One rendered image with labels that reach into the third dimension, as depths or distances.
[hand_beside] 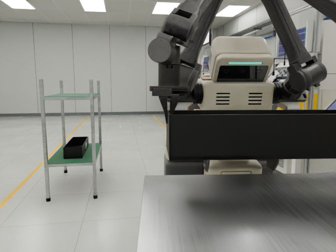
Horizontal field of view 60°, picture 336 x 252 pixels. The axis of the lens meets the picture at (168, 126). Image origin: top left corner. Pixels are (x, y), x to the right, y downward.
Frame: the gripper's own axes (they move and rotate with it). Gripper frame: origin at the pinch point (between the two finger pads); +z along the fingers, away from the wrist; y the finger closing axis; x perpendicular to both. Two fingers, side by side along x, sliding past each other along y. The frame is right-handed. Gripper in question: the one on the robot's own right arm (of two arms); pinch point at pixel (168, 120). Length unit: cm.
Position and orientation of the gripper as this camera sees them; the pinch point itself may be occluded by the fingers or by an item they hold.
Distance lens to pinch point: 78.5
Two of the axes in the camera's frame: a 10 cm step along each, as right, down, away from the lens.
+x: -0.5, -1.1, 9.9
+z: -0.1, 9.9, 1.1
